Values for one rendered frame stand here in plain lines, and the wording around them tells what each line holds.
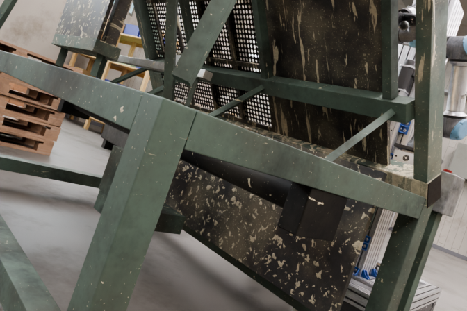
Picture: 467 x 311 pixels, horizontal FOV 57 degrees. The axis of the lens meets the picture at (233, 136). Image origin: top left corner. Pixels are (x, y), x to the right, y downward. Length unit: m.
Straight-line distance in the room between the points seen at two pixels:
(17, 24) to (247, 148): 8.51
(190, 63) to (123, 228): 0.37
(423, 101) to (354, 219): 0.53
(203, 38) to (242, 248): 1.42
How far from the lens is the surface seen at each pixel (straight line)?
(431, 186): 1.91
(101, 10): 2.52
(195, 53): 0.95
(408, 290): 2.16
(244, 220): 2.20
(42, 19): 9.58
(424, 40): 1.68
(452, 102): 2.54
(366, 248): 2.81
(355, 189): 1.46
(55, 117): 4.59
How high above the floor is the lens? 0.76
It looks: level
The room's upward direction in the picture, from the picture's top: 19 degrees clockwise
